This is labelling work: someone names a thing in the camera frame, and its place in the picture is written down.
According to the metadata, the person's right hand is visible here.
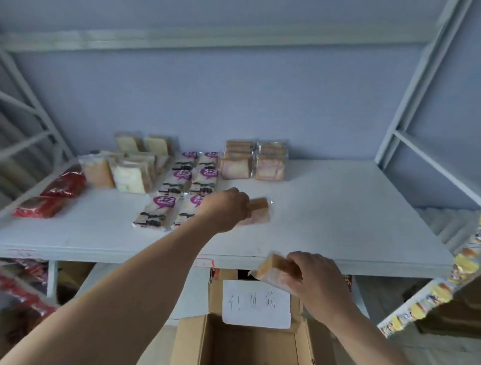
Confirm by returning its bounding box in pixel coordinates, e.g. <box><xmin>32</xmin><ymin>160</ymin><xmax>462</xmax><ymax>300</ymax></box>
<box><xmin>280</xmin><ymin>251</ymin><xmax>354</xmax><ymax>321</ymax></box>

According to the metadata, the person's left hand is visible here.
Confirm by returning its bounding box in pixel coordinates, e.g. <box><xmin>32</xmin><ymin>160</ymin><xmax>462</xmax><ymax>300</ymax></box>
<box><xmin>198</xmin><ymin>187</ymin><xmax>252</xmax><ymax>234</ymax></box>

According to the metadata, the person's left forearm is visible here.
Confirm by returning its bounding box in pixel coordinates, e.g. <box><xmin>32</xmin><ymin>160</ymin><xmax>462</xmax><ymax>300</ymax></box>
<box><xmin>0</xmin><ymin>212</ymin><xmax>220</xmax><ymax>365</ymax></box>

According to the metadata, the person's right forearm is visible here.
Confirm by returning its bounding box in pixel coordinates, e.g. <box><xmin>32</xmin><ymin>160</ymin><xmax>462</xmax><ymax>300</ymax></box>
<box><xmin>309</xmin><ymin>301</ymin><xmax>411</xmax><ymax>365</ymax></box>

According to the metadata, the white paper label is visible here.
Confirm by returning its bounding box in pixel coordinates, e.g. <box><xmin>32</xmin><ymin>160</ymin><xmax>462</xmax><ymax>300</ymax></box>
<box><xmin>222</xmin><ymin>280</ymin><xmax>293</xmax><ymax>330</ymax></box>

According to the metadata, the group of purple label packets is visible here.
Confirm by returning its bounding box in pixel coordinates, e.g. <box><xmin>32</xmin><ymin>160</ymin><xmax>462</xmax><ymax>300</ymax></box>
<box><xmin>132</xmin><ymin>151</ymin><xmax>220</xmax><ymax>232</ymax></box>

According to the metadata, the open brown cardboard box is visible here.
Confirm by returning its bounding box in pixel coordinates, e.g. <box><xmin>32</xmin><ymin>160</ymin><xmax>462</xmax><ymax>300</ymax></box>
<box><xmin>169</xmin><ymin>268</ymin><xmax>339</xmax><ymax>365</ymax></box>

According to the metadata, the pale sandwich bread packet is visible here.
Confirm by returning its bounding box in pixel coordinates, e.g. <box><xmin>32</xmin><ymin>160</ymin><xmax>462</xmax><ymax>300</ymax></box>
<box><xmin>126</xmin><ymin>152</ymin><xmax>158</xmax><ymax>190</ymax></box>
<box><xmin>79</xmin><ymin>152</ymin><xmax>117</xmax><ymax>189</ymax></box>
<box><xmin>144</xmin><ymin>135</ymin><xmax>174</xmax><ymax>166</ymax></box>
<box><xmin>110</xmin><ymin>160</ymin><xmax>151</xmax><ymax>195</ymax></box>
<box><xmin>114</xmin><ymin>132</ymin><xmax>145</xmax><ymax>153</ymax></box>

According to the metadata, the row of yellow printed packets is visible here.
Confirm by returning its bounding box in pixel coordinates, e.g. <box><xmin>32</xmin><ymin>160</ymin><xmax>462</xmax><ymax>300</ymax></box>
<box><xmin>377</xmin><ymin>216</ymin><xmax>481</xmax><ymax>338</ymax></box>

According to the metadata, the white metal shelf rack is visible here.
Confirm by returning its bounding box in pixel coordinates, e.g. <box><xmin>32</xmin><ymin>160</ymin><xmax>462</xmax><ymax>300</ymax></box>
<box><xmin>0</xmin><ymin>0</ymin><xmax>481</xmax><ymax>280</ymax></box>

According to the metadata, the red snack packet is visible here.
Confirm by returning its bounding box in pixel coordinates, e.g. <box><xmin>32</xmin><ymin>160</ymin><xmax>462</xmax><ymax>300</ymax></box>
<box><xmin>41</xmin><ymin>168</ymin><xmax>88</xmax><ymax>199</ymax></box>
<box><xmin>12</xmin><ymin>196</ymin><xmax>66</xmax><ymax>219</ymax></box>

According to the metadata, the pile of red packets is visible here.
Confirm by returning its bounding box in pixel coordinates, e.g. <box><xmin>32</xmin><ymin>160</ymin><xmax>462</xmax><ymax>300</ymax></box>
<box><xmin>0</xmin><ymin>257</ymin><xmax>57</xmax><ymax>341</ymax></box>

